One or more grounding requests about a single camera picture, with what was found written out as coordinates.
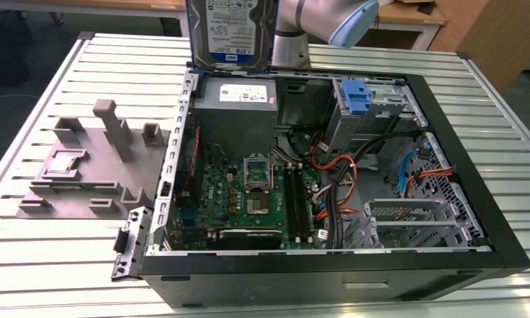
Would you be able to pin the hard disk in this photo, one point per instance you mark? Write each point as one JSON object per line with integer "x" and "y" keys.
{"x": 229, "y": 33}

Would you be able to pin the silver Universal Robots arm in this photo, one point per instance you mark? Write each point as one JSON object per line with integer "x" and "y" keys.
{"x": 291, "y": 49}

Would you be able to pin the metal disk bay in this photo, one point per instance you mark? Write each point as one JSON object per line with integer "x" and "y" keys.
{"x": 406, "y": 224}

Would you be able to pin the grey power supply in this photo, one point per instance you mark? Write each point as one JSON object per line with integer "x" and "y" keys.
{"x": 233, "y": 129}

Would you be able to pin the black RAM slot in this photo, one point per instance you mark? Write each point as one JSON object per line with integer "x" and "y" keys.
{"x": 302, "y": 202}
{"x": 290, "y": 198}

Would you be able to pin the green motherboard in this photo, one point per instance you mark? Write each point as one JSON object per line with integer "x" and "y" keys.
{"x": 215, "y": 185}

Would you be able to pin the CPU socket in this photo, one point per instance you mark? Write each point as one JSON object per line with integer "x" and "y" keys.
{"x": 259, "y": 205}

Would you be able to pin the metal optical drive cage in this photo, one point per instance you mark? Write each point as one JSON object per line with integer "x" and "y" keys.
{"x": 357, "y": 132}

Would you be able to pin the black graphics card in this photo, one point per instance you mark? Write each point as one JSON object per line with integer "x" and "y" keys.
{"x": 246, "y": 238}

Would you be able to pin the blue VGA port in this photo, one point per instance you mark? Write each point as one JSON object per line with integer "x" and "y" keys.
{"x": 189, "y": 218}

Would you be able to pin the blue drive latch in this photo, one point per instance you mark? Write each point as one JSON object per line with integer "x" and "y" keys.
{"x": 357, "y": 96}

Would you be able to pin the black open PC case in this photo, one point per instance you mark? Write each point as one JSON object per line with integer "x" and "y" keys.
{"x": 291, "y": 278}

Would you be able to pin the grey parts rack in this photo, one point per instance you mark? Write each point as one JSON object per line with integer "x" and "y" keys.
{"x": 101, "y": 172}

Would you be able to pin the green RAM stick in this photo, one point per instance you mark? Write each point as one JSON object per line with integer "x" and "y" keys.
{"x": 70, "y": 186}

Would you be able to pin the silver CPU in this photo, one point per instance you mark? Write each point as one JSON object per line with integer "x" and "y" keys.
{"x": 61, "y": 164}

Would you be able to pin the brown wooden cabinet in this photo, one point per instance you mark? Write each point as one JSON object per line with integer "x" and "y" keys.
{"x": 503, "y": 33}

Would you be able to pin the black office chair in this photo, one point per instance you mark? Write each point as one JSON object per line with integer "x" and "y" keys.
{"x": 3, "y": 49}

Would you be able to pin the grey card retainer bracket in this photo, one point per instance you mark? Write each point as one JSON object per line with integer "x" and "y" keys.
{"x": 129, "y": 245}

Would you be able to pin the wooden desk with white frame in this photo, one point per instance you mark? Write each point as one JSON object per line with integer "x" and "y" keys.
{"x": 406, "y": 16}
{"x": 114, "y": 6}

